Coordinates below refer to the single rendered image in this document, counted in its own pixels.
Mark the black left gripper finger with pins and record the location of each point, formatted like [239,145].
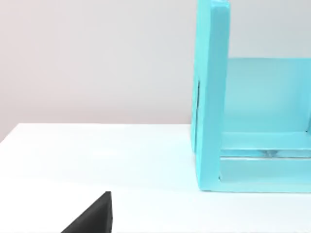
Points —
[97,216]

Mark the light blue rack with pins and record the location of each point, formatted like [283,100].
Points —
[213,121]

